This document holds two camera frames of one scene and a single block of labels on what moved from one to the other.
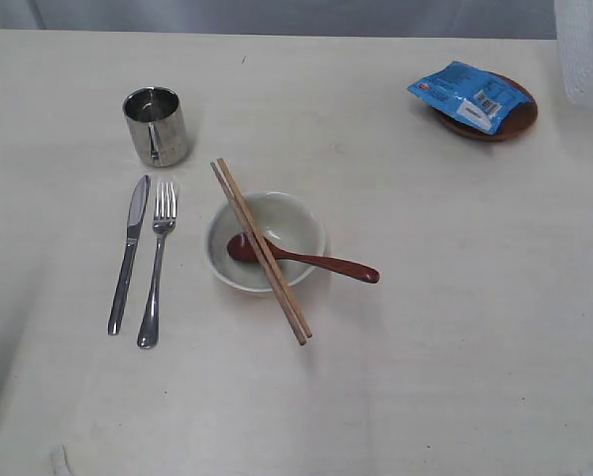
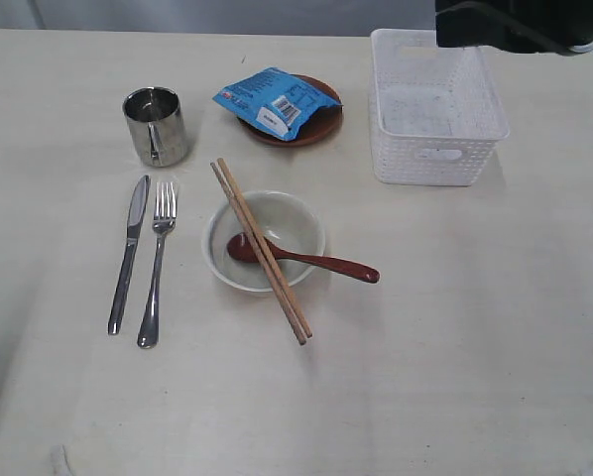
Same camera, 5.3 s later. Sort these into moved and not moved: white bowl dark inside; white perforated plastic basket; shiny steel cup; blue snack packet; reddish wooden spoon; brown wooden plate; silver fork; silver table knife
Moved: blue snack packet; white perforated plastic basket; brown wooden plate
Not moved: silver table knife; white bowl dark inside; shiny steel cup; silver fork; reddish wooden spoon
